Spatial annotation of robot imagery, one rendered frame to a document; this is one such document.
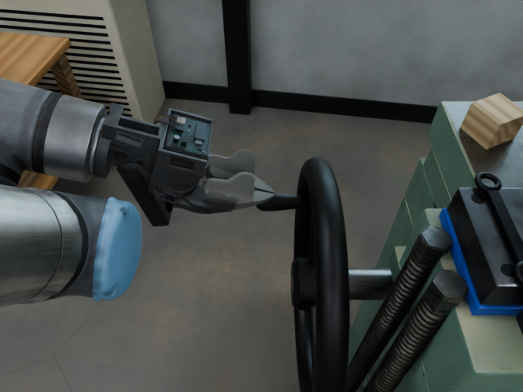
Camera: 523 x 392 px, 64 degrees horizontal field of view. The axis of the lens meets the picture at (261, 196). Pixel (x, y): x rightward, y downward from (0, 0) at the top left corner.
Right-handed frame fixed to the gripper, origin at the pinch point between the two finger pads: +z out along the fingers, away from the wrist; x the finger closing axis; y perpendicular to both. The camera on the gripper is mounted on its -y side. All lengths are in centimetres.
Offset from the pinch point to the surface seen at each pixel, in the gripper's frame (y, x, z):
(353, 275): 3.2, -11.2, 9.9
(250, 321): -80, 19, 25
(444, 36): -17, 116, 79
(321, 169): 12.7, -6.1, 1.8
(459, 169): 12.7, 0.2, 20.5
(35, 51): -53, 84, -57
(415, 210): -1.1, 5.4, 25.5
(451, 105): 14.8, 10.1, 21.1
